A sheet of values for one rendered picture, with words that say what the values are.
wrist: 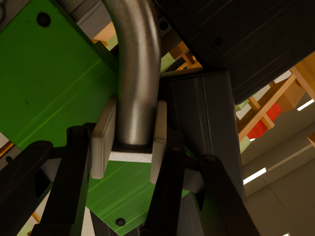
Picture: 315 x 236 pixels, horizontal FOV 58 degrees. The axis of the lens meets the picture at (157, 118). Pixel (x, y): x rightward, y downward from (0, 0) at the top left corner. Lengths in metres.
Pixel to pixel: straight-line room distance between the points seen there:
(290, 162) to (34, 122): 7.68
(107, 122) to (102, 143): 0.02
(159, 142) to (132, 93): 0.05
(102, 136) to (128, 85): 0.05
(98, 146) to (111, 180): 0.11
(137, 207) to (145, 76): 0.14
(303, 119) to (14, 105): 9.62
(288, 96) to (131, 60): 4.12
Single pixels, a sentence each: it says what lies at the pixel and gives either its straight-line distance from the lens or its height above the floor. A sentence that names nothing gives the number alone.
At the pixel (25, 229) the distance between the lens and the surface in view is 6.67.
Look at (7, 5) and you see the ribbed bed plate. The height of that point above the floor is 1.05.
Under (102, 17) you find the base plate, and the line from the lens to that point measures 0.87.
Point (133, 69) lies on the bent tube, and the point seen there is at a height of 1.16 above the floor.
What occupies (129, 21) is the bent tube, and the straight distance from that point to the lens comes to 0.19.
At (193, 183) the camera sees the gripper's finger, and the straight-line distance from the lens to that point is 0.16.
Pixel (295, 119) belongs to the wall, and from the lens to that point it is 9.73.
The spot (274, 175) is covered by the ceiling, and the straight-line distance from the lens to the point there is 7.92.
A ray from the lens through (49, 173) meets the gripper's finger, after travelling 0.16.
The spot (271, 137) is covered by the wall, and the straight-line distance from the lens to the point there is 9.76.
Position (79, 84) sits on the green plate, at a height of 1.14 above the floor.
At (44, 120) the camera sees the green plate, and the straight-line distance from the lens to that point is 0.26.
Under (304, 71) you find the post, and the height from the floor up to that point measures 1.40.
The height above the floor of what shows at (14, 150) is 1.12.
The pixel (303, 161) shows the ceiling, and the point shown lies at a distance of 7.90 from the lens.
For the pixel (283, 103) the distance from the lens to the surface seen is 4.29.
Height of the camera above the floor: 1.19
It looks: 2 degrees up
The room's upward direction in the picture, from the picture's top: 142 degrees clockwise
